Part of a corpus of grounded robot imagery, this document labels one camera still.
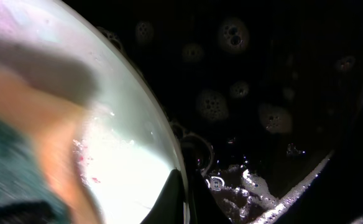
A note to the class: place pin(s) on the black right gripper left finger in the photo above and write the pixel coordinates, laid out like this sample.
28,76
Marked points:
168,209

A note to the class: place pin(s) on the green yellow sponge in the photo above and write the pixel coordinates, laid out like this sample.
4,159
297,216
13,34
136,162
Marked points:
37,162

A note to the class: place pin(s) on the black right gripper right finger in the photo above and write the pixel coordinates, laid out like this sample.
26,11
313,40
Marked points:
203,207

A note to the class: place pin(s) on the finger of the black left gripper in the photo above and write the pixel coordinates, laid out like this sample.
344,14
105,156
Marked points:
27,213

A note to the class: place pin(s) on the round black tray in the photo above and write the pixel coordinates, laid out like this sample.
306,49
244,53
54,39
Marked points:
267,94

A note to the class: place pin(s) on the mint plate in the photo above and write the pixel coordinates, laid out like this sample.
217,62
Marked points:
125,148

